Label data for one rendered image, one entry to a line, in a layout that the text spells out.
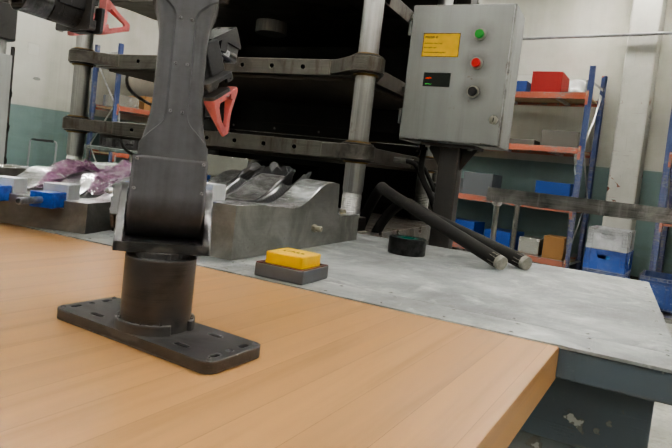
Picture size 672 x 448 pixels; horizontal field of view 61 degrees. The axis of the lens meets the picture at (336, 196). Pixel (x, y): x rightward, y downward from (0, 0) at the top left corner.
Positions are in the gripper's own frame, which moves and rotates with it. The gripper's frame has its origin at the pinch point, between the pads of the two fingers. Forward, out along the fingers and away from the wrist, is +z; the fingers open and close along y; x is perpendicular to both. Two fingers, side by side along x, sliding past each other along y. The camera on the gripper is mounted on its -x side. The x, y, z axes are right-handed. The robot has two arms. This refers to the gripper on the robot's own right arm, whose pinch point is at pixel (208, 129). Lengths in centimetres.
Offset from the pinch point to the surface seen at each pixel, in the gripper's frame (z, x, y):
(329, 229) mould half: 31.5, -20.1, -8.4
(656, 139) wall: 269, -602, -97
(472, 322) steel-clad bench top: 14, 16, -48
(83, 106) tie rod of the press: 30, -69, 119
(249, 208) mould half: 11.7, 4.3, -8.3
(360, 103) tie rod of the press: 23, -70, 5
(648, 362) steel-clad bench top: 14, 17, -67
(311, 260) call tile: 13.6, 11.9, -23.9
